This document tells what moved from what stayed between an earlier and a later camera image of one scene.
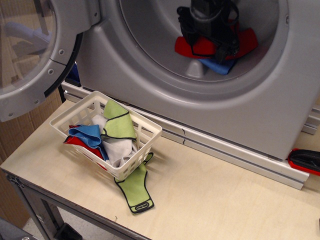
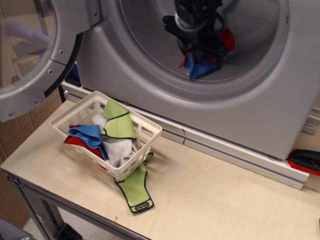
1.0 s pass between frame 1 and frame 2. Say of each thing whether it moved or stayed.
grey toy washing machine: stayed
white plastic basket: stayed
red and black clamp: stayed
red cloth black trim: moved
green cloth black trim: stayed
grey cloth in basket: stayed
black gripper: moved
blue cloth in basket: stayed
